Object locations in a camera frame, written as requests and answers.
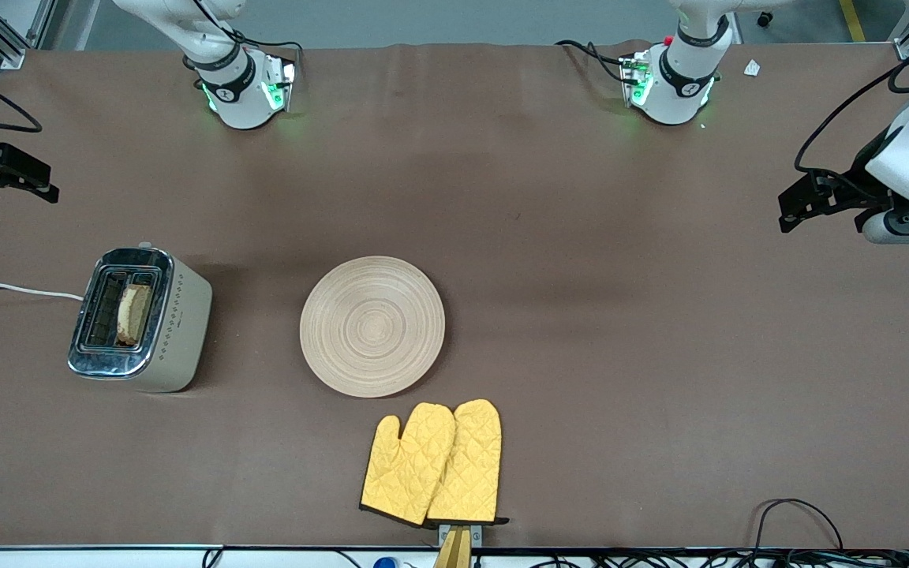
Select black base cable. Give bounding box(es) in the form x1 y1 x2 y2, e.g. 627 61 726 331
194 0 304 54
555 39 630 84

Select wooden stick with metal bracket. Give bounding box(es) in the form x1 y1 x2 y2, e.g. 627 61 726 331
432 522 484 568

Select brown table cover sheet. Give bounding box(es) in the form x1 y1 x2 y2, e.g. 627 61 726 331
0 39 909 551

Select brown toast slice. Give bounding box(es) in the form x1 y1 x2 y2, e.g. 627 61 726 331
115 284 154 348

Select white toaster power cord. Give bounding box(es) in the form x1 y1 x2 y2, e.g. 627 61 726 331
0 282 84 302

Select tangled black cables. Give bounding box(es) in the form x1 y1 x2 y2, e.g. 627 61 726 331
470 550 909 568

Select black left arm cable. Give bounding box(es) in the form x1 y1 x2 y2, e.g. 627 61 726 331
794 35 909 176

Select round wooden plate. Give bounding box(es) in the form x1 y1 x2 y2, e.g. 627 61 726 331
299 255 447 399

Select yellow quilted oven mitt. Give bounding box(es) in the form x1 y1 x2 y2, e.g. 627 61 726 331
427 398 511 526
360 402 457 528

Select black looped cable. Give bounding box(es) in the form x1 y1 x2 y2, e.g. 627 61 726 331
753 499 846 553

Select silver two-slot toaster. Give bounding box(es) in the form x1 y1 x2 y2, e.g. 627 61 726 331
68 241 213 394

